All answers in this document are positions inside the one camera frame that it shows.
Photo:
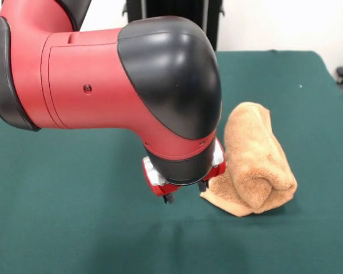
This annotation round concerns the tan terry towel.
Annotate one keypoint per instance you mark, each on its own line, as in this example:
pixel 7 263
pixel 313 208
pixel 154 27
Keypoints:
pixel 257 160

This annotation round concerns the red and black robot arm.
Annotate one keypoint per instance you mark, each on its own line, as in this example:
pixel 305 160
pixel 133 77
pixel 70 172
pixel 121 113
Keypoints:
pixel 103 85

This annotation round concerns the dark green table cloth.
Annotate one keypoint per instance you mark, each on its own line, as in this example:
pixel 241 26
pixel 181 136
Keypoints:
pixel 74 199

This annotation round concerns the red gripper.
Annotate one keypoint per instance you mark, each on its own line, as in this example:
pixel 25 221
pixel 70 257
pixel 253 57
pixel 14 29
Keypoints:
pixel 155 188

